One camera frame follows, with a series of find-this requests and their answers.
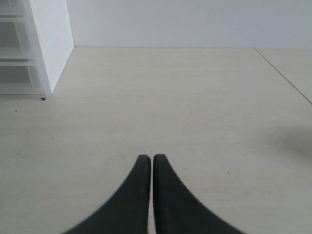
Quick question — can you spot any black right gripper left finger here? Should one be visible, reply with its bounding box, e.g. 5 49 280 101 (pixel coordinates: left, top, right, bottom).
66 155 151 234

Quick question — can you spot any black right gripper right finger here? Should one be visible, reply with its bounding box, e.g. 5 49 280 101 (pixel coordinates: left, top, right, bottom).
153 154 241 234

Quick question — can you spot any clear bottom drawer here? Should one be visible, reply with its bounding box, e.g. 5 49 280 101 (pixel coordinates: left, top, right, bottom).
0 60 47 95

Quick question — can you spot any white plastic drawer cabinet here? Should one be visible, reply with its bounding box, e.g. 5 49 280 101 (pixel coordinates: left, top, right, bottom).
0 0 74 98

